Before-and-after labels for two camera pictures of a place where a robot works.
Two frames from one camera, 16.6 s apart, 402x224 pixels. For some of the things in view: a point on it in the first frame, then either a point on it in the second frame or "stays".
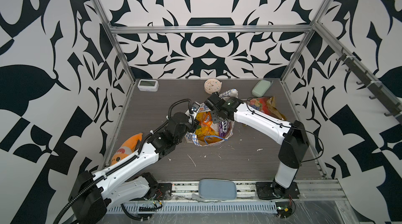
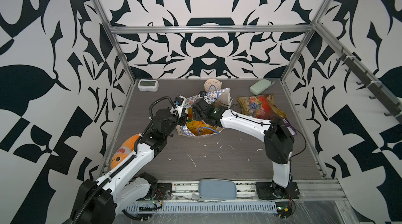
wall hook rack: x=373 y=87 stays
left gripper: x=193 y=125 -> x=166 y=110
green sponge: x=261 y=87 stays
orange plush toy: x=127 y=148 stays
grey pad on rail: x=216 y=189 stays
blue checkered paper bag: x=191 y=137 -> x=221 y=96
